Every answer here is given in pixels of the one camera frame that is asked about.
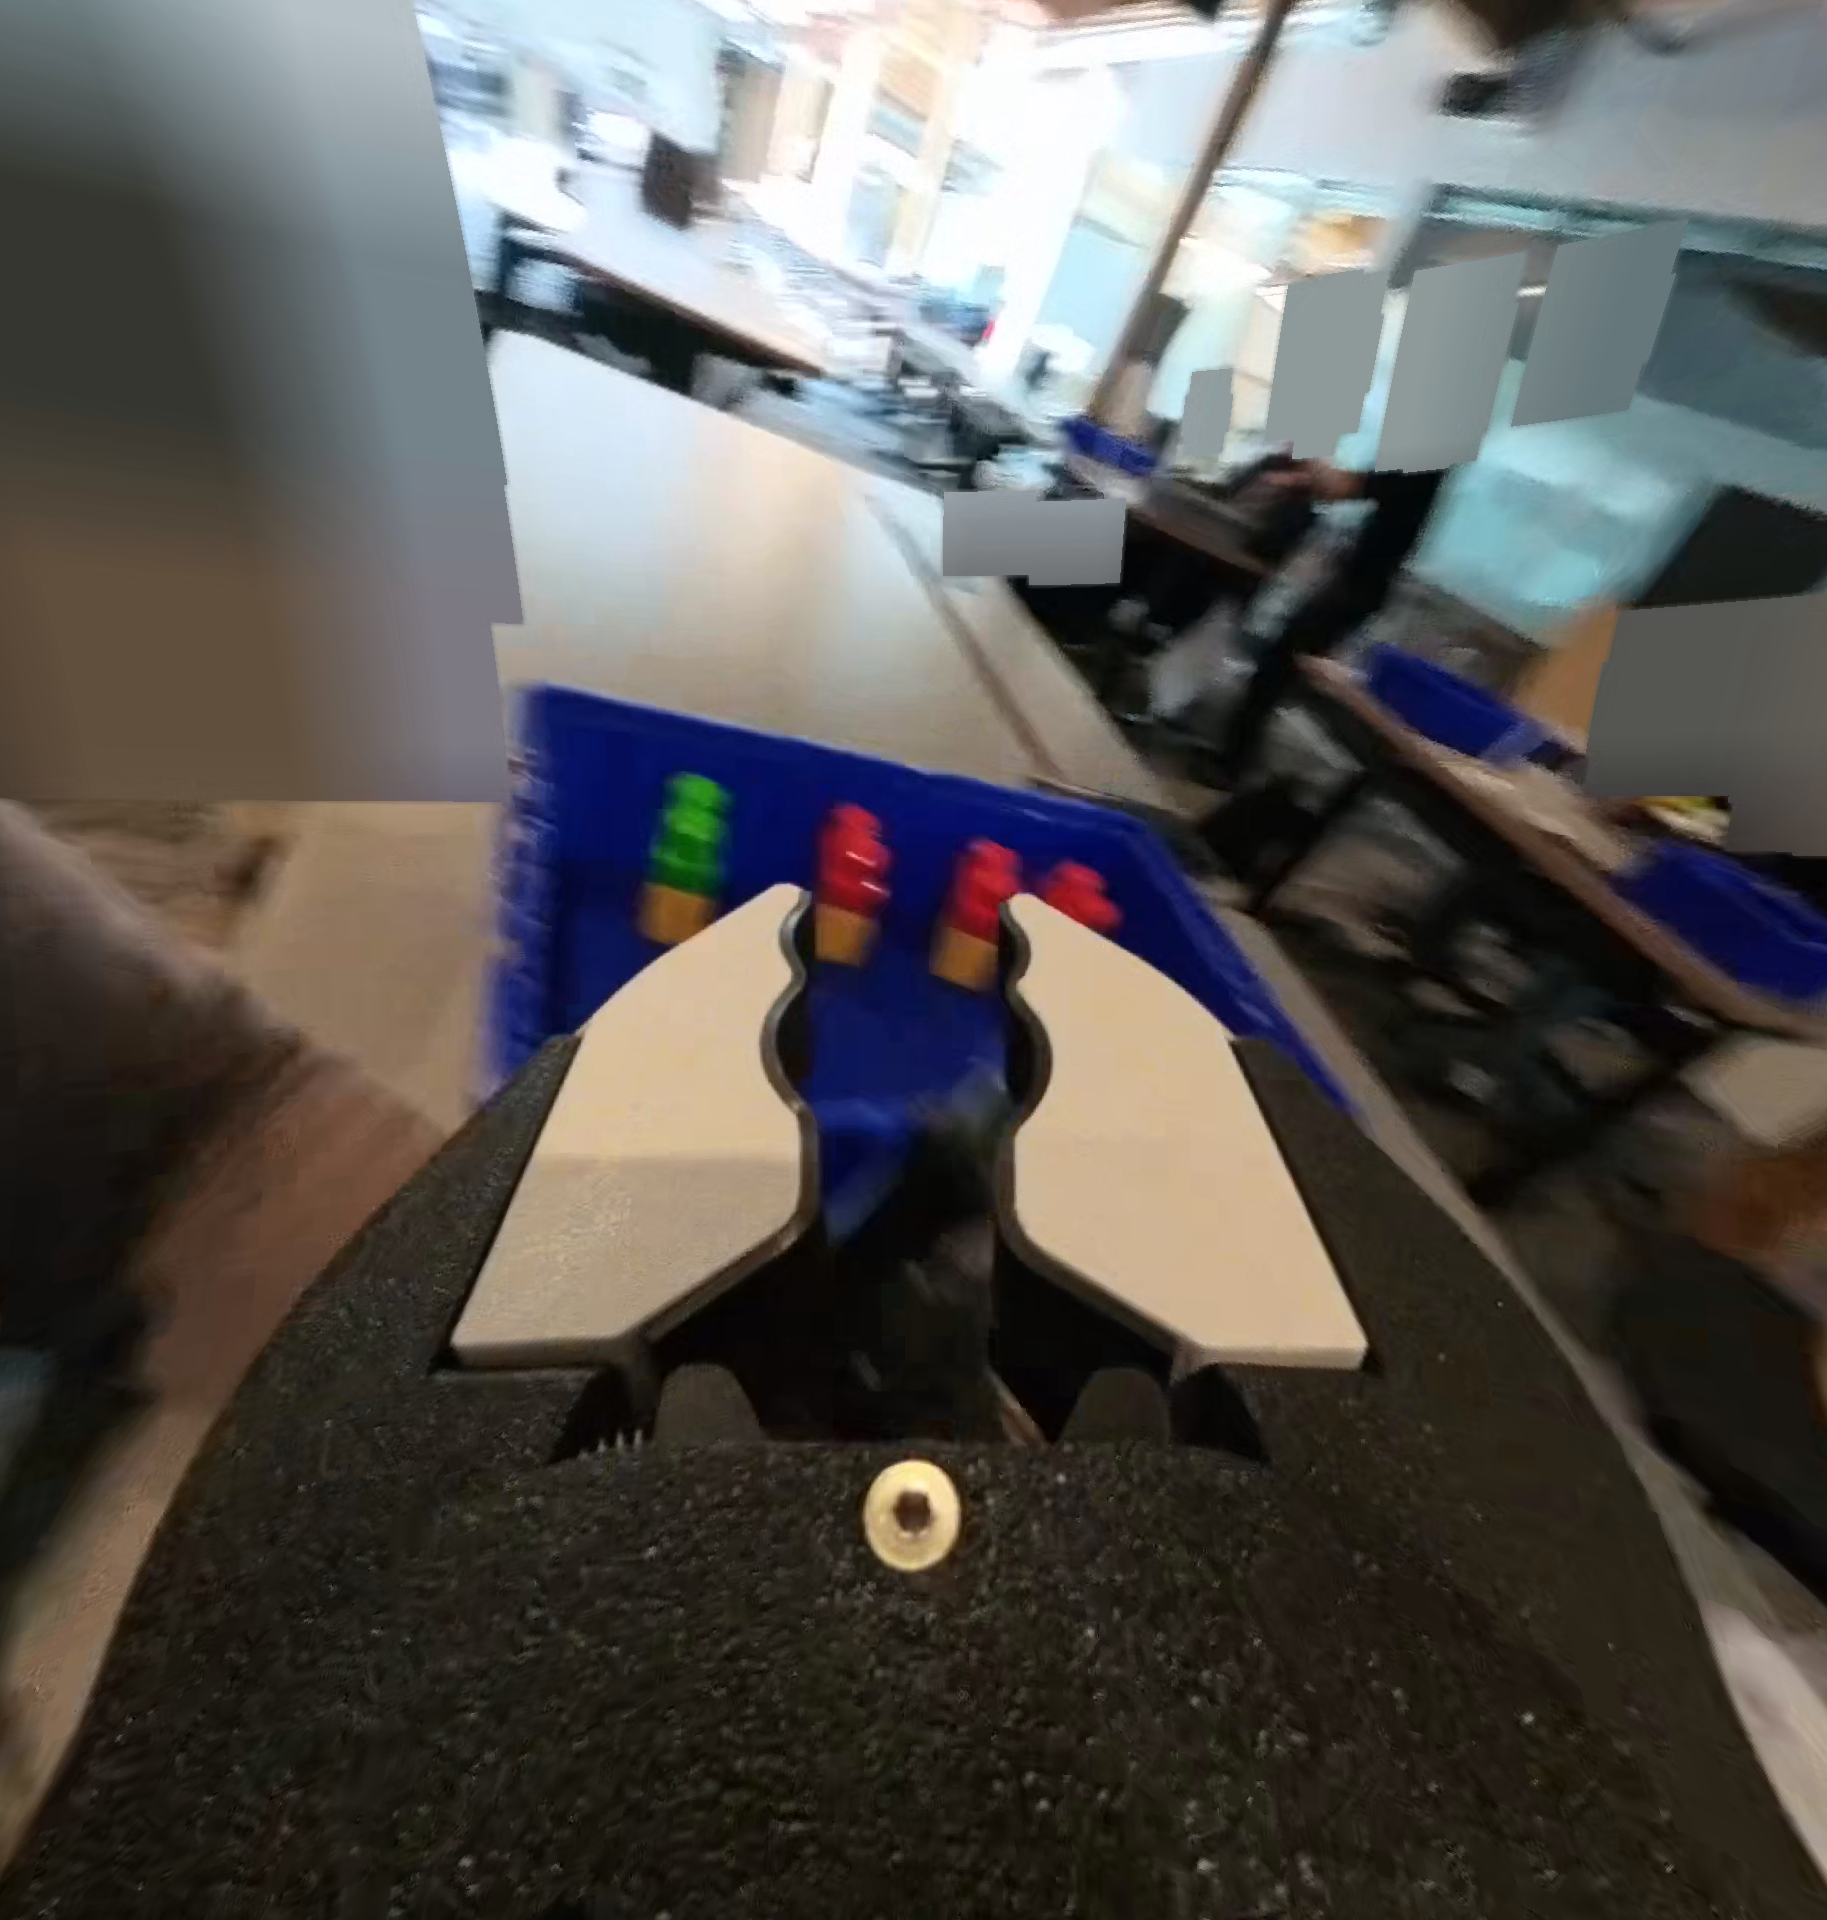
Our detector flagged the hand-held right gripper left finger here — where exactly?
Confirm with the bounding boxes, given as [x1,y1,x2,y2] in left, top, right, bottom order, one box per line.
[449,881,826,1369]

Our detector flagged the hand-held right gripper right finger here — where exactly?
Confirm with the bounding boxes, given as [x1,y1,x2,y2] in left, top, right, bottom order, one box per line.
[994,893,1371,1374]

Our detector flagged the wooden post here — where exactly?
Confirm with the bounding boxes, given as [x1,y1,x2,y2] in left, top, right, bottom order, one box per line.
[1095,0,1292,423]

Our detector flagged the pile of mega blocks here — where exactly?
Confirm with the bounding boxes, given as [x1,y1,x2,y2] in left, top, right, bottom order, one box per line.
[637,773,1127,992]

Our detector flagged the wooden office desk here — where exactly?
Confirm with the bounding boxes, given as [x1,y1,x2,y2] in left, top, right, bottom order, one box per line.
[1294,651,1827,1036]

